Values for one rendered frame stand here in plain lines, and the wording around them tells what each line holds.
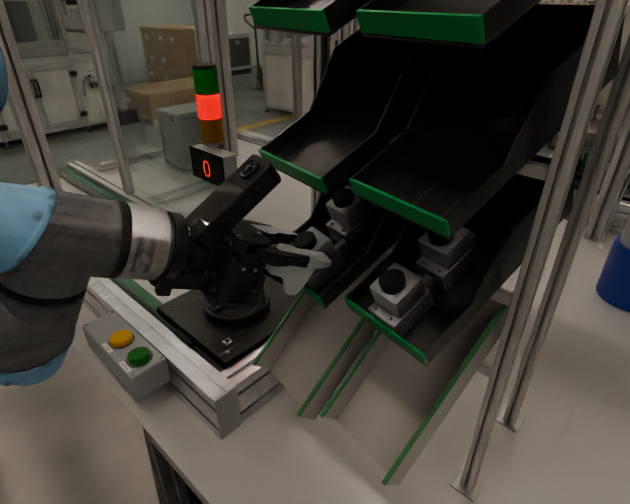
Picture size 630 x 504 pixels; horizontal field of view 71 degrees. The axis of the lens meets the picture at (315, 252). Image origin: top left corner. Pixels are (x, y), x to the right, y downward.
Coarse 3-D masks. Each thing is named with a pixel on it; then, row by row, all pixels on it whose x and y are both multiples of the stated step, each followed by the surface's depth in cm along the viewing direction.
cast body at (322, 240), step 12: (312, 228) 59; (300, 240) 56; (312, 240) 56; (324, 240) 56; (324, 252) 57; (336, 252) 58; (336, 264) 59; (312, 276) 57; (324, 276) 59; (312, 288) 58
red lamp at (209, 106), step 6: (198, 96) 90; (204, 96) 90; (210, 96) 90; (216, 96) 91; (198, 102) 91; (204, 102) 90; (210, 102) 91; (216, 102) 91; (198, 108) 92; (204, 108) 91; (210, 108) 91; (216, 108) 92; (198, 114) 93; (204, 114) 92; (210, 114) 92; (216, 114) 92
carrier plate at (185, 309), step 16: (272, 288) 98; (176, 304) 93; (192, 304) 93; (272, 304) 93; (288, 304) 93; (176, 320) 89; (192, 320) 89; (208, 320) 89; (256, 320) 89; (272, 320) 89; (192, 336) 85; (208, 336) 85; (224, 336) 85; (240, 336) 85; (256, 336) 85; (208, 352) 82; (224, 352) 81; (240, 352) 81; (224, 368) 80
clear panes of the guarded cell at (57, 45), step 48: (48, 0) 159; (240, 0) 199; (48, 48) 164; (240, 48) 211; (288, 48) 190; (48, 96) 170; (96, 96) 182; (240, 96) 224; (288, 96) 201; (0, 144) 164; (48, 144) 175; (96, 144) 189
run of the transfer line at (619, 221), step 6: (546, 156) 180; (594, 204) 146; (624, 204) 140; (618, 210) 141; (624, 210) 140; (618, 216) 141; (624, 216) 140; (588, 222) 148; (612, 222) 143; (618, 222) 142; (624, 222) 141; (612, 228) 144; (618, 228) 143; (618, 234) 143
